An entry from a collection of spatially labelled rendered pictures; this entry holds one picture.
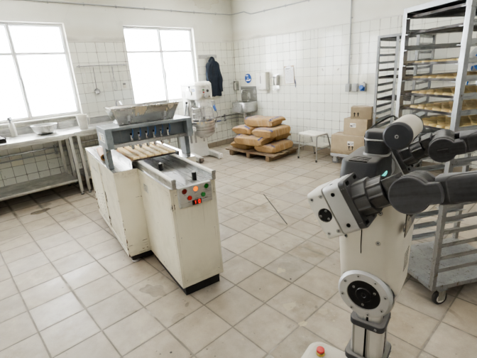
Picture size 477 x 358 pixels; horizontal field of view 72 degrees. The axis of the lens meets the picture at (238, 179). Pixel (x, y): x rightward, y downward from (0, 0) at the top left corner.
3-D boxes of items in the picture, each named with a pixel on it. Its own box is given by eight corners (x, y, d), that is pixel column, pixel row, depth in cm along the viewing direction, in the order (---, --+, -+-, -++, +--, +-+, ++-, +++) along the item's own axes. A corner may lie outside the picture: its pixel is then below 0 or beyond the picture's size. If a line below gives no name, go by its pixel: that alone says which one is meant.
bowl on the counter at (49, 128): (35, 136, 432) (33, 127, 429) (30, 134, 456) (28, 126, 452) (62, 132, 453) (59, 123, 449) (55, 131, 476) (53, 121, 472)
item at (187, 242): (151, 258, 292) (135, 160, 264) (187, 245, 309) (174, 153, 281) (184, 299, 236) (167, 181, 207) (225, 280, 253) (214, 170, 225)
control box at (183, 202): (178, 207, 217) (176, 187, 212) (210, 198, 229) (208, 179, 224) (180, 209, 214) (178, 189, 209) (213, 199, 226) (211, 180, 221)
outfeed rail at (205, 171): (129, 140, 383) (128, 134, 381) (132, 140, 385) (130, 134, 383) (212, 180, 222) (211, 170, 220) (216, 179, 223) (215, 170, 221)
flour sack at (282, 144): (272, 155, 565) (272, 146, 560) (253, 152, 592) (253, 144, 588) (295, 146, 614) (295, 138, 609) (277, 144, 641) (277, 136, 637)
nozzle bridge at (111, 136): (103, 165, 282) (95, 125, 271) (180, 149, 318) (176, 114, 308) (112, 172, 255) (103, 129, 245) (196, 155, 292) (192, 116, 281)
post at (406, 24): (386, 255, 250) (407, 8, 197) (383, 253, 253) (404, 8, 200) (390, 254, 251) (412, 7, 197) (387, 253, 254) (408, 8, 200)
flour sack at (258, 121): (241, 126, 616) (240, 117, 610) (255, 122, 645) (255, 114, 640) (273, 128, 570) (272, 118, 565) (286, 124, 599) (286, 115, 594)
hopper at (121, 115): (106, 123, 274) (102, 107, 269) (169, 115, 302) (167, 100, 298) (114, 127, 251) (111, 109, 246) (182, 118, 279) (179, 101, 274)
